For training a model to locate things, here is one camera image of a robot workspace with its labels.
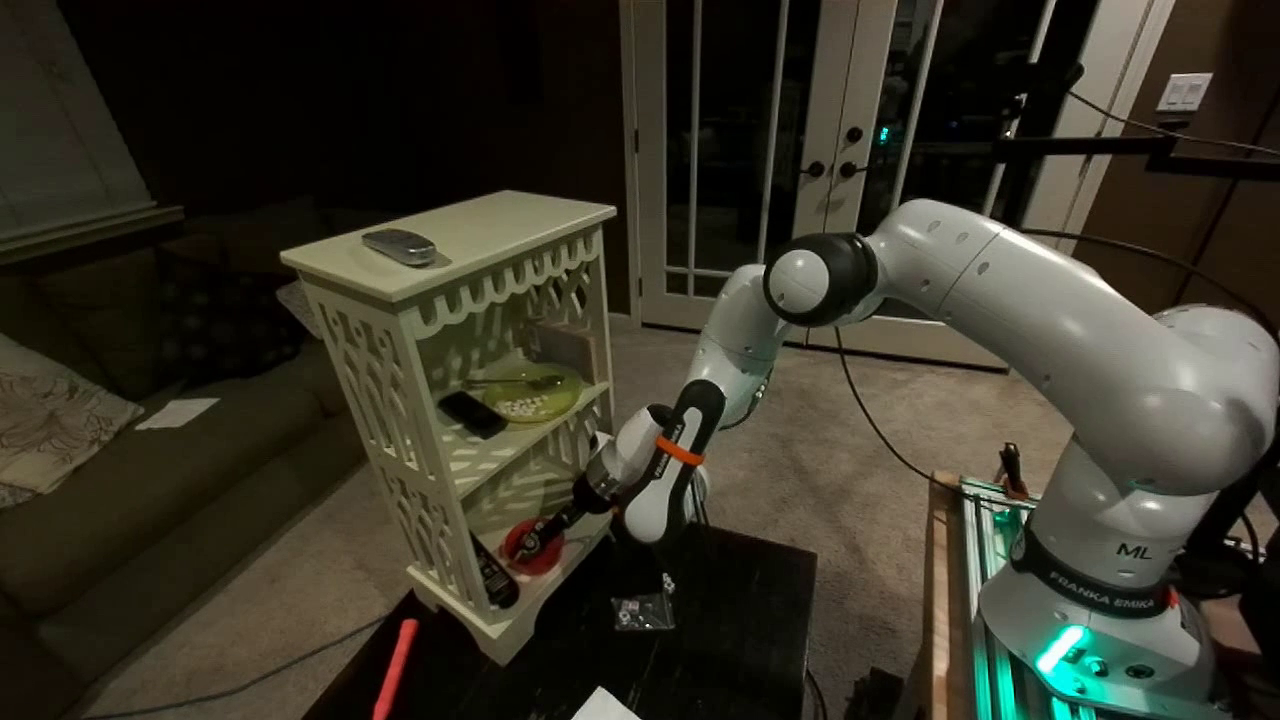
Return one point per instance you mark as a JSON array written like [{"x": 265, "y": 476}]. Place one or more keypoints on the green plate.
[{"x": 541, "y": 391}]

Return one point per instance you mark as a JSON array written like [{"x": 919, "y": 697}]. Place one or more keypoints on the robot mounting stand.
[{"x": 965, "y": 602}]

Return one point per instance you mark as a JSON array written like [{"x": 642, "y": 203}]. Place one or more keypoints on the white paper napkin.
[{"x": 606, "y": 705}]

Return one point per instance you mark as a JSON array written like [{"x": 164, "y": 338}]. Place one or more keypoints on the white french doors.
[{"x": 823, "y": 82}]

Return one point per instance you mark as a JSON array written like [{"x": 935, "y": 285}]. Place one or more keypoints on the light patterned cushion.
[{"x": 45, "y": 422}]

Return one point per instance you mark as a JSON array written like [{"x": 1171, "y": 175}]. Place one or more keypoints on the red marker on table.
[{"x": 399, "y": 666}]

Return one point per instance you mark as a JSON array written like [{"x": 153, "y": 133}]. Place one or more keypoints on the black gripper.
[{"x": 592, "y": 494}]

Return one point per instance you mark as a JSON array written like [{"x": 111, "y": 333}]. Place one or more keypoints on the red bowl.
[{"x": 521, "y": 556}]

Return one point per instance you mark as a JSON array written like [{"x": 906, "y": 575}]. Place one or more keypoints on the white lattice shelf unit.
[{"x": 466, "y": 242}]

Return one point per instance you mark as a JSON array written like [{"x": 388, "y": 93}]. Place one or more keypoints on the grey remote control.
[{"x": 403, "y": 249}]

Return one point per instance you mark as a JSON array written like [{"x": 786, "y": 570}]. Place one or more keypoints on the crumpled clear plastic wrapper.
[{"x": 642, "y": 613}]

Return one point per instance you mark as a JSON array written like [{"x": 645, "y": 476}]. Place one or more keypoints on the white paper sheet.
[{"x": 176, "y": 413}]

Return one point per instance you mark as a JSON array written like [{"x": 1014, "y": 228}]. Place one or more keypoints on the black phone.
[{"x": 472, "y": 413}]

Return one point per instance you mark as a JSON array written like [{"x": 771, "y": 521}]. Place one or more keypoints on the dark cushion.
[{"x": 221, "y": 320}]

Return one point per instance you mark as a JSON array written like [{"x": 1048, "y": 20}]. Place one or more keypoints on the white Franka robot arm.
[{"x": 1064, "y": 333}]

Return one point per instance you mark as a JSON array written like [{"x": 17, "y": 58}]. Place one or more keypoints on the grey fabric sofa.
[{"x": 162, "y": 504}]

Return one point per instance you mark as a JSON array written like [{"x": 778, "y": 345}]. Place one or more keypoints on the black camera stand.
[{"x": 1064, "y": 146}]

